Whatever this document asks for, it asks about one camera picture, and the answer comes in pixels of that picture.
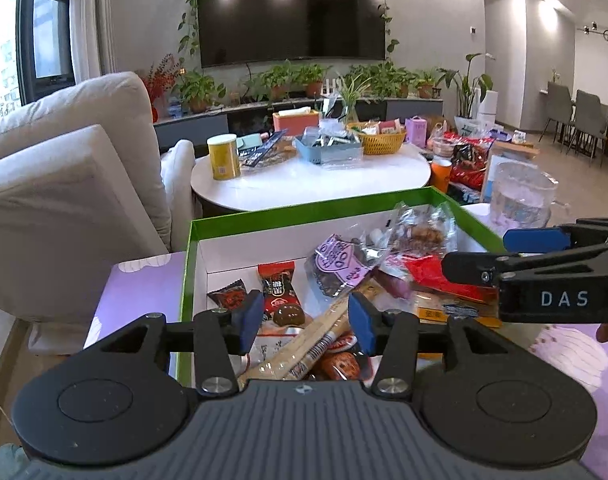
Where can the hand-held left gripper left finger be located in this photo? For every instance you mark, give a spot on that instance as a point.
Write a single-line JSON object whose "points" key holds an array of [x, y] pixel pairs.
{"points": [[249, 322]]}

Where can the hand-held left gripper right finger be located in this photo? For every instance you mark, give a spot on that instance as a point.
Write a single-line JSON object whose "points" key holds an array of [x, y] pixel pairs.
{"points": [[364, 325]]}

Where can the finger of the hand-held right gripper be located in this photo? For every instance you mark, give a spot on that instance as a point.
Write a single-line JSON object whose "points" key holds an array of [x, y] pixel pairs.
{"points": [[471, 267], [533, 239]]}

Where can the long beige snack packet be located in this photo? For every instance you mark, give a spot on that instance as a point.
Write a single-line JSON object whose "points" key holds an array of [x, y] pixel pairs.
{"points": [[309, 342]]}

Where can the green cardboard box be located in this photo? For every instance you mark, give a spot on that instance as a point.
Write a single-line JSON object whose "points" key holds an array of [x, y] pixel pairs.
{"points": [[194, 260]]}

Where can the white snack packet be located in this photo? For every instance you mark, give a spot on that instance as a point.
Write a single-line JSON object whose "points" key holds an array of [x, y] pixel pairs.
{"points": [[268, 347]]}

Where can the small dark red snack packet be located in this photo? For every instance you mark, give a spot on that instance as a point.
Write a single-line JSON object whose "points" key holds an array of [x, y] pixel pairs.
{"points": [[229, 297]]}

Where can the small brown chocolate snack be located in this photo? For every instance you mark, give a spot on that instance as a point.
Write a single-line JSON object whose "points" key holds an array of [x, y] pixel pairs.
{"points": [[289, 315]]}

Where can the orange red snack packets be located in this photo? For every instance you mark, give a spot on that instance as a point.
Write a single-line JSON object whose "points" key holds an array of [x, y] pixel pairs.
{"points": [[340, 362]]}

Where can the red and black snack packet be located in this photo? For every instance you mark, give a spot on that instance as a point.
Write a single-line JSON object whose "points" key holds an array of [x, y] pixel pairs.
{"points": [[279, 285]]}

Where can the yellow snack packet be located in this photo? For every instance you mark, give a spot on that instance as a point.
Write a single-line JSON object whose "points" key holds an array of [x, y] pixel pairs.
{"points": [[448, 312]]}

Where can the clear bag of nuts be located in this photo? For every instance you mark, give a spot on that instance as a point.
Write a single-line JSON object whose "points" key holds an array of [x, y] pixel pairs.
{"points": [[423, 230]]}

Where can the purple snack packet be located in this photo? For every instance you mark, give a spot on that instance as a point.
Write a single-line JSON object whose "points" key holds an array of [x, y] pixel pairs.
{"points": [[334, 262]]}

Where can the blue and white paper box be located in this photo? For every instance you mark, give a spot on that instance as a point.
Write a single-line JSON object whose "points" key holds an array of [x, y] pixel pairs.
{"points": [[489, 180]]}

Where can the orange cup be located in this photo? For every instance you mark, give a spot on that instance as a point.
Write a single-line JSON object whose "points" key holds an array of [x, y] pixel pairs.
{"points": [[440, 176]]}

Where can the red snack bag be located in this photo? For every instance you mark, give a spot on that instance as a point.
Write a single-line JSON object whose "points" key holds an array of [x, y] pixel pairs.
{"points": [[468, 162]]}

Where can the purple floral tablecloth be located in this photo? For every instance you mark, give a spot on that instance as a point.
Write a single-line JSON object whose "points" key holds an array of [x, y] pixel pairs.
{"points": [[134, 290]]}

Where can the grey dining chair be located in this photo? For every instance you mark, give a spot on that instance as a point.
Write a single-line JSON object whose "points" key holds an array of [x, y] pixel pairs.
{"points": [[591, 116], [558, 105]]}

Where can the white air purifier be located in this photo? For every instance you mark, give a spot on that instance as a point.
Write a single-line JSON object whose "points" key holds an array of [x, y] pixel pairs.
{"points": [[487, 106]]}

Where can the small pink box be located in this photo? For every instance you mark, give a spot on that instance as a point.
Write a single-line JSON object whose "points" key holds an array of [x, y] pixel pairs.
{"points": [[416, 132]]}

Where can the white round coffee table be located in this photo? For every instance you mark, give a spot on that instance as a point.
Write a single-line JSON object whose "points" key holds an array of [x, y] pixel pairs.
{"points": [[309, 185]]}

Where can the yellow woven basket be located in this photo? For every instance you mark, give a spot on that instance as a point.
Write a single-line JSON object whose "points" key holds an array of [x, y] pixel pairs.
{"points": [[378, 142]]}

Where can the yellow can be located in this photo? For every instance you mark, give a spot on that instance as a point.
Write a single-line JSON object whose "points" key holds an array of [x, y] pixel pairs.
{"points": [[224, 157]]}

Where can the tall large-leaf plant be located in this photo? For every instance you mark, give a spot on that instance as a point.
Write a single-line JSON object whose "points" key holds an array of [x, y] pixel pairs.
{"points": [[466, 85]]}

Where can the black packets on table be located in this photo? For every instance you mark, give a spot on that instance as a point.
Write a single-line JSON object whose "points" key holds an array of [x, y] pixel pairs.
{"points": [[264, 150]]}

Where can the blue plastic basket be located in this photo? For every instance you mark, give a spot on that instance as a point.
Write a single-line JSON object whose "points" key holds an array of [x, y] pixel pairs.
{"points": [[329, 150]]}

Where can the green potted plant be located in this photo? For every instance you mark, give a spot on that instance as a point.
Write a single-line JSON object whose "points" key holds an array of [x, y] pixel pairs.
{"points": [[279, 81], [311, 79], [199, 91], [386, 79], [426, 84]]}

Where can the grey television cabinet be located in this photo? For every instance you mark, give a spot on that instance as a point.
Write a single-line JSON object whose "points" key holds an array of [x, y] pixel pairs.
{"points": [[199, 127]]}

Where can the orange tissue box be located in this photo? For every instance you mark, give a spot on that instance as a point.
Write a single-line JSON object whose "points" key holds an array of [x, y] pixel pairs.
{"points": [[296, 122]]}

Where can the spider plant in vase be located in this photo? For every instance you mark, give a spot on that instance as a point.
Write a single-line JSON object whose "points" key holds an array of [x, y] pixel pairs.
{"points": [[353, 95]]}

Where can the beige sofa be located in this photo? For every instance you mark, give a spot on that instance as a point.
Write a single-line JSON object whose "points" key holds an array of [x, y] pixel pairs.
{"points": [[69, 185]]}

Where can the red flower plant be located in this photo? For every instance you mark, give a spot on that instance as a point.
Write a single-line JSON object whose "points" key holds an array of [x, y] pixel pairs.
{"points": [[161, 77]]}

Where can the hanging green vine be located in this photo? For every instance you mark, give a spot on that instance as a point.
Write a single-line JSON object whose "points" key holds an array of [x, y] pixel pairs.
{"points": [[189, 15], [388, 20]]}

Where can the person's teal clothing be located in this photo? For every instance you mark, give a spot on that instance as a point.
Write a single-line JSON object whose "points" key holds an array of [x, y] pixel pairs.
{"points": [[6, 462]]}

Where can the black television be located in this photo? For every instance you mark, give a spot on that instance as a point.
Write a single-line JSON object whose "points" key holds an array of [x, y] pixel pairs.
{"points": [[291, 15]]}

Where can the white curtain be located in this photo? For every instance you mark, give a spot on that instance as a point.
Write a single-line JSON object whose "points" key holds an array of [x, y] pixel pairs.
{"points": [[91, 20]]}

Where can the black framed window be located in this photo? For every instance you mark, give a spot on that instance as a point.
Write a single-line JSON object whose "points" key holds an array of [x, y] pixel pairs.
{"points": [[44, 30]]}

